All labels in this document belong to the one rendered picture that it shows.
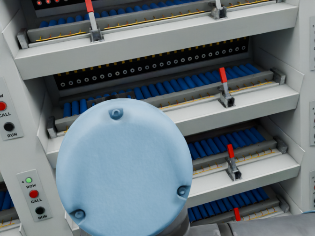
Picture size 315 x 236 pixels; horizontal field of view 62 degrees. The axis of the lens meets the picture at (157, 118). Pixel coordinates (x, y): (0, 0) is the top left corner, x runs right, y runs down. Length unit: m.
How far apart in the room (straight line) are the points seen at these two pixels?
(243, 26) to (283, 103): 0.22
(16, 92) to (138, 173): 0.44
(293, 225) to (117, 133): 0.16
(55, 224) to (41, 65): 0.36
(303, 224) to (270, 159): 0.56
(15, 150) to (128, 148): 0.46
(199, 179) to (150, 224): 0.55
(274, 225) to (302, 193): 0.61
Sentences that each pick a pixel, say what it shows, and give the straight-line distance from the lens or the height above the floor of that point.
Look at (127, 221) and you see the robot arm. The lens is 0.18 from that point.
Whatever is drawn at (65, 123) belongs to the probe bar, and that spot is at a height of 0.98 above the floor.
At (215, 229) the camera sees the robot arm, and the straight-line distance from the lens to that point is 0.25.
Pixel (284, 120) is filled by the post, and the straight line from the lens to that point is 0.80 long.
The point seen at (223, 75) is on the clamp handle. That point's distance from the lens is 0.64.
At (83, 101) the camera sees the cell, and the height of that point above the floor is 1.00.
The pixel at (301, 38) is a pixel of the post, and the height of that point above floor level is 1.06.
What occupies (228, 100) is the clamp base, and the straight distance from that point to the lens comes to 0.63.
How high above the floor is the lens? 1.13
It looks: 17 degrees down
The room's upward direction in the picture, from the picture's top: 11 degrees counter-clockwise
